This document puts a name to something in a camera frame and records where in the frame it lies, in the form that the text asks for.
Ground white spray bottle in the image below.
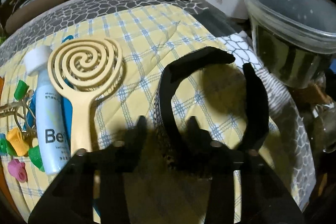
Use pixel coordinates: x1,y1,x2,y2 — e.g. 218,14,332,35
23,45,71,175

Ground yellow plaid cloth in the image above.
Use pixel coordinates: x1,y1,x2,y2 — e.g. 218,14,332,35
0,3,300,223

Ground blue flexible curler rod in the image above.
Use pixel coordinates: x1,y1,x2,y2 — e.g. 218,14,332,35
61,35,74,143

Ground green hair roller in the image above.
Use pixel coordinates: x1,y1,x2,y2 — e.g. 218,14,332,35
14,80,29,101

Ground yellow hair roller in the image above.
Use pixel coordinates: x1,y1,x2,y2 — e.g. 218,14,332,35
6,127,30,156

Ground clear jar black hair ties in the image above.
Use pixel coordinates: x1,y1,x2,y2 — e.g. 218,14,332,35
241,0,336,89

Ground grey pebble pattern cloth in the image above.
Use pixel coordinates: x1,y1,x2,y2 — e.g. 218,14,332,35
0,0,211,67

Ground cream spiral hairbrush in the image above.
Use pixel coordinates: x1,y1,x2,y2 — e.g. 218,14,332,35
47,38,123,155

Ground black patterned headband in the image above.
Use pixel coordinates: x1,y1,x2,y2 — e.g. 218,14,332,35
155,47,269,164

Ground pink hair roller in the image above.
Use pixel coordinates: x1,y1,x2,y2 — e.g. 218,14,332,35
7,159,27,182

